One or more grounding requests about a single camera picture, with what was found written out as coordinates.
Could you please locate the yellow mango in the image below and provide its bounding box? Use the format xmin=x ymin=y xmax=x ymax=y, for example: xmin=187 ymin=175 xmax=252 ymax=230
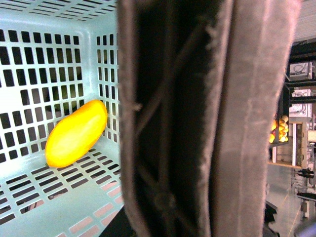
xmin=45 ymin=100 xmax=108 ymax=168

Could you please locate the light blue plastic basket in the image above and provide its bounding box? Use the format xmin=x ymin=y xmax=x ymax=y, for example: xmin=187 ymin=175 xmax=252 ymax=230
xmin=0 ymin=0 xmax=303 ymax=237

